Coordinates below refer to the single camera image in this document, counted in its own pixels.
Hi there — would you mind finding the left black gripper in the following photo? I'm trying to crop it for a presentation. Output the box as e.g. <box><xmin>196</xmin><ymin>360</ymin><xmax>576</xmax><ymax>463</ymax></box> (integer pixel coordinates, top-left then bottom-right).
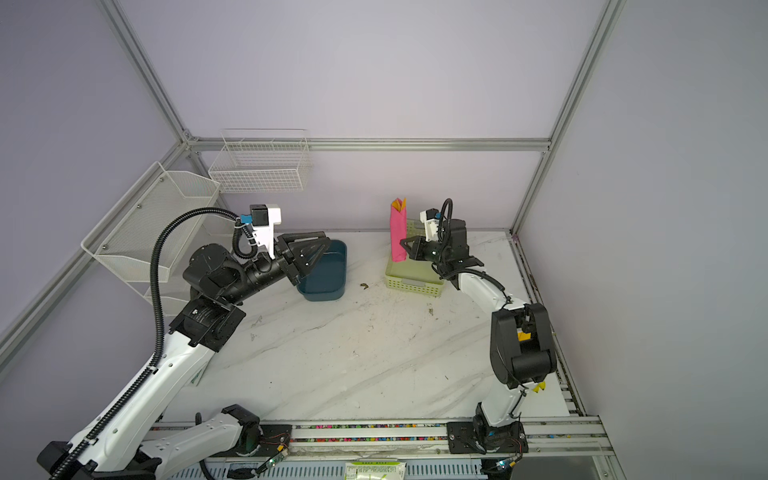
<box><xmin>222</xmin><ymin>232</ymin><xmax>330</xmax><ymax>308</ymax></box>

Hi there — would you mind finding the pink paper napkin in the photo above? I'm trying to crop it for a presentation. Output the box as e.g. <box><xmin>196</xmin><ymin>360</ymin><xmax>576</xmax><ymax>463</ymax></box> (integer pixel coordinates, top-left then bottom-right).
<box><xmin>389</xmin><ymin>203</ymin><xmax>408</xmax><ymax>263</ymax></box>

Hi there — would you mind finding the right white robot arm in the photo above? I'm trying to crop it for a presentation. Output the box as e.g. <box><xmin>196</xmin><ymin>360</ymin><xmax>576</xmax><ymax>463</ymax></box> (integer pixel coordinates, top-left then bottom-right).
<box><xmin>400</xmin><ymin>199</ymin><xmax>558</xmax><ymax>454</ymax></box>

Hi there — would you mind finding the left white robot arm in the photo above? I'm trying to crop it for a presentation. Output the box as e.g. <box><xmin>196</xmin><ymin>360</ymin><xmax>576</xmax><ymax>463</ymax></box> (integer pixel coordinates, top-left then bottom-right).
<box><xmin>37</xmin><ymin>205</ymin><xmax>331</xmax><ymax>479</ymax></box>

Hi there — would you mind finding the light green plastic basket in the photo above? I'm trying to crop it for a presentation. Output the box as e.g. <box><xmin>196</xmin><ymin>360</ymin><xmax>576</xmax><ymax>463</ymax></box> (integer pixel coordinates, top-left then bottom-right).
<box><xmin>385</xmin><ymin>247</ymin><xmax>445</xmax><ymax>298</ymax></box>

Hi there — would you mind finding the teal plastic oval tub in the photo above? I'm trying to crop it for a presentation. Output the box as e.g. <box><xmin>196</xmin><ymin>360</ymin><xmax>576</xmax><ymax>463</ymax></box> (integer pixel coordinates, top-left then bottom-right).
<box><xmin>297</xmin><ymin>240</ymin><xmax>347</xmax><ymax>302</ymax></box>

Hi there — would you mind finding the yellow bananas bunch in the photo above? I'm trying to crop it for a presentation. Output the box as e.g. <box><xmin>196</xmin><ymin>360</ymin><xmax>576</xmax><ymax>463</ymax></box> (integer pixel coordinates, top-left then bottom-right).
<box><xmin>513</xmin><ymin>329</ymin><xmax>552</xmax><ymax>392</ymax></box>

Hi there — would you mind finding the white perforated metal shelf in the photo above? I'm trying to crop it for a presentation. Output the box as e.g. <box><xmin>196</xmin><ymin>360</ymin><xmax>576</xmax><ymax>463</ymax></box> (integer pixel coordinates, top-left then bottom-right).
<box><xmin>81</xmin><ymin>162</ymin><xmax>231</xmax><ymax>319</ymax></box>

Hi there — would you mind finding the green white label box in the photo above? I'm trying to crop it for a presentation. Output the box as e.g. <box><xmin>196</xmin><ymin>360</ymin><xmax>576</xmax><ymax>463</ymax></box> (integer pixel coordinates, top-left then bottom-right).
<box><xmin>343</xmin><ymin>460</ymin><xmax>407</xmax><ymax>480</ymax></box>

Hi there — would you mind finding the white wire basket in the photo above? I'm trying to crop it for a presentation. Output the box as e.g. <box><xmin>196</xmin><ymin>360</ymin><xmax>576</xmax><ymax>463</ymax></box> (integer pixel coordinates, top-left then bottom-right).
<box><xmin>208</xmin><ymin>129</ymin><xmax>312</xmax><ymax>194</ymax></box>

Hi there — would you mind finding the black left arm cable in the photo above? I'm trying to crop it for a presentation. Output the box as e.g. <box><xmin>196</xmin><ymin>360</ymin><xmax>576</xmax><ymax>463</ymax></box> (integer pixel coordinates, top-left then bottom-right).
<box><xmin>47</xmin><ymin>206</ymin><xmax>259</xmax><ymax>480</ymax></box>

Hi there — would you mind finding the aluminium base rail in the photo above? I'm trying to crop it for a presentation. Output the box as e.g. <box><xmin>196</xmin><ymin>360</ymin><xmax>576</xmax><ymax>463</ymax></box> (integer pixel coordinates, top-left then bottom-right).
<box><xmin>137</xmin><ymin>415</ymin><xmax>619</xmax><ymax>480</ymax></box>

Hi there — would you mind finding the aluminium frame profile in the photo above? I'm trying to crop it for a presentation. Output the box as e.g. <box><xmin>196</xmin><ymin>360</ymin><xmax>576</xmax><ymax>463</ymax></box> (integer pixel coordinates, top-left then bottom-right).
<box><xmin>1</xmin><ymin>1</ymin><xmax>625</xmax><ymax>378</ymax></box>

